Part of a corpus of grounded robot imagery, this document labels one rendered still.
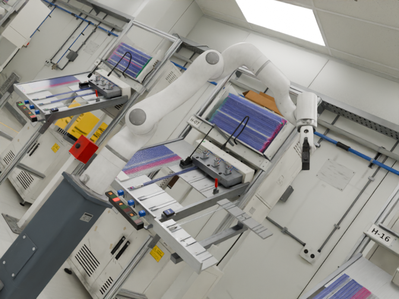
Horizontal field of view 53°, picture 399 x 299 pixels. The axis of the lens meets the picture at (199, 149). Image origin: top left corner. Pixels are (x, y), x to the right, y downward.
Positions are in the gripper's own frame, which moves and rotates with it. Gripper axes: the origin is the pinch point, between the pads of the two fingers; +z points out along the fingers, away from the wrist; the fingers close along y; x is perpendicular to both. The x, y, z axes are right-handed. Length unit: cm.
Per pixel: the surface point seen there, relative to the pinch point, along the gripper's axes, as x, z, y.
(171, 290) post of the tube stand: 62, 53, 36
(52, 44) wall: 467, -363, 372
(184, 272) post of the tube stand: 56, 44, 36
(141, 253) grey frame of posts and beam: 80, 37, 36
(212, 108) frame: 65, -71, 86
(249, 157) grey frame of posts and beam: 35, -32, 78
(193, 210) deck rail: 60, 10, 53
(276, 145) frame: 18, -39, 73
